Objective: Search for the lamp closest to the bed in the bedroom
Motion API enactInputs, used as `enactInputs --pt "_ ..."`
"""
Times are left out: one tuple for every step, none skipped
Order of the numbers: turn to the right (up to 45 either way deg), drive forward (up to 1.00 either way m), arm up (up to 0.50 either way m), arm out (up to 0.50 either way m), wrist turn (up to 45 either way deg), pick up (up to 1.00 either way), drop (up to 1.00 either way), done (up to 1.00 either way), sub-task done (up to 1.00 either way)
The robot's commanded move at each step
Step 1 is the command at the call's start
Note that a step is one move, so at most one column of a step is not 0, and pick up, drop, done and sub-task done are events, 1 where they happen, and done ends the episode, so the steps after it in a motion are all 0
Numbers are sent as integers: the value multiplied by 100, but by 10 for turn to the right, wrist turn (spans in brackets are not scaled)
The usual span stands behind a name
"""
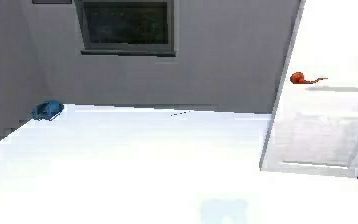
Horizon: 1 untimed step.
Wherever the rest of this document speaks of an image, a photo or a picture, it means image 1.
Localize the dark framed picture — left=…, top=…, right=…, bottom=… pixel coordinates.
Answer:
left=31, top=0, right=73, bottom=5

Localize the grey framed window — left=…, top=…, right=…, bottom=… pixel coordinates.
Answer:
left=74, top=0, right=177, bottom=58

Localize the blue crumpled cloth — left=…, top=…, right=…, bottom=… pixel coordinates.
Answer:
left=31, top=99, right=65, bottom=122

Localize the white room door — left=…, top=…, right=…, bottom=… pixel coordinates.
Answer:
left=258, top=0, right=358, bottom=179

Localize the orange door handle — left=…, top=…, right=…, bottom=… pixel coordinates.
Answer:
left=289, top=71, right=329, bottom=85

